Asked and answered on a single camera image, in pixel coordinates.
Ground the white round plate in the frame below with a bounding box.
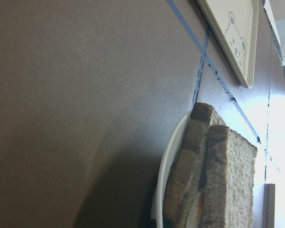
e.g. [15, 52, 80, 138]
[151, 111, 191, 228]

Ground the bread slice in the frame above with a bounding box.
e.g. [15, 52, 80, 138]
[202, 125, 257, 228]
[163, 103, 225, 228]

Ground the bread slice on plate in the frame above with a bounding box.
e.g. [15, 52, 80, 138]
[163, 103, 225, 228]

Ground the cream bear tray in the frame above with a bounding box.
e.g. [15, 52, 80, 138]
[197, 0, 259, 89]

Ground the aluminium frame post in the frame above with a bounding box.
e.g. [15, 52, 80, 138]
[262, 0, 283, 64]

